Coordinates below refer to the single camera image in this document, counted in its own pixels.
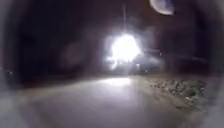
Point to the grey paved path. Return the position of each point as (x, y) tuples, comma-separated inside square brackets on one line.
[(100, 106)]

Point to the street lamp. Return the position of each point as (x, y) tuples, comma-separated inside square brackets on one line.
[(125, 48)]

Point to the rough ground verge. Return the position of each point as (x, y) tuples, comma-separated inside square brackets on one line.
[(180, 88)]

